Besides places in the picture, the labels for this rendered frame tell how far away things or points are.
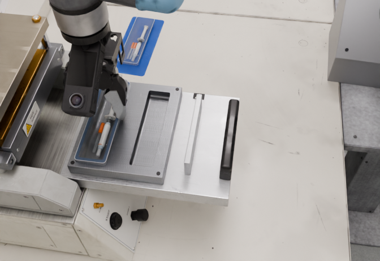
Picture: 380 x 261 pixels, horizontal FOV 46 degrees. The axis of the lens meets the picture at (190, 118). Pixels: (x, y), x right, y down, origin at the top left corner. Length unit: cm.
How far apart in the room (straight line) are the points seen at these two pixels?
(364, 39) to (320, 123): 23
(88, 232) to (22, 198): 13
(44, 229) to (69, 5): 44
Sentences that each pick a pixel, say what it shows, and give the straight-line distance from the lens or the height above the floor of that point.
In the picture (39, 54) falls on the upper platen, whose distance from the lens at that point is 89.
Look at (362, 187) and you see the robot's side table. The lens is 174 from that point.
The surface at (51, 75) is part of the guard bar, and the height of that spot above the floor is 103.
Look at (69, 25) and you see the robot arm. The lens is 65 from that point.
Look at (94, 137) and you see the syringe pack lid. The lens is 80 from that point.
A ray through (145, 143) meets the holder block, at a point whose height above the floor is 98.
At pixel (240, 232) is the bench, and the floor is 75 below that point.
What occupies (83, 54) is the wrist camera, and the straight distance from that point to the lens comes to 69.
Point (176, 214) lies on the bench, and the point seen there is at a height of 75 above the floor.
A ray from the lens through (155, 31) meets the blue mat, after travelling 134.
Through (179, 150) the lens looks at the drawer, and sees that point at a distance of 81.
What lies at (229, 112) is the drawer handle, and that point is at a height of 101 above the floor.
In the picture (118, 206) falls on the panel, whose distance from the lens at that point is 92.
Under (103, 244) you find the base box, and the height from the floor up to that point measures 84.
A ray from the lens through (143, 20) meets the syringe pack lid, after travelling 135.
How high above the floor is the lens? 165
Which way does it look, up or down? 53 degrees down
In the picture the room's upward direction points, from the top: 2 degrees counter-clockwise
